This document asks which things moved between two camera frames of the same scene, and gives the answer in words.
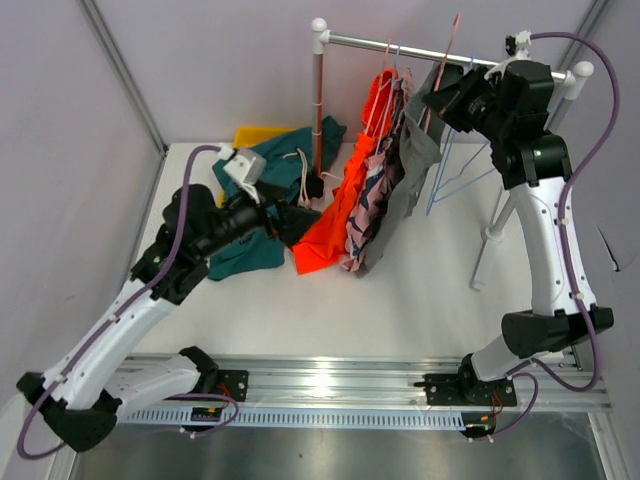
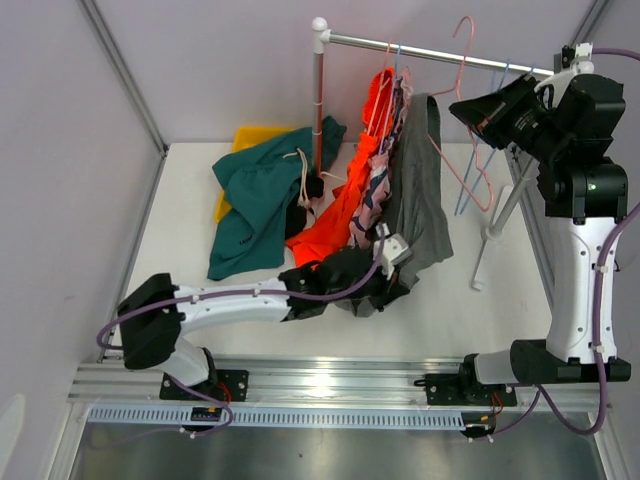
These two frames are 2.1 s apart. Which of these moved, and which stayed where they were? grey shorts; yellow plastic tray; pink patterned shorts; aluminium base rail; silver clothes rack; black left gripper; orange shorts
Moved: pink patterned shorts; grey shorts; black left gripper
Stayed: yellow plastic tray; aluminium base rail; silver clothes rack; orange shorts
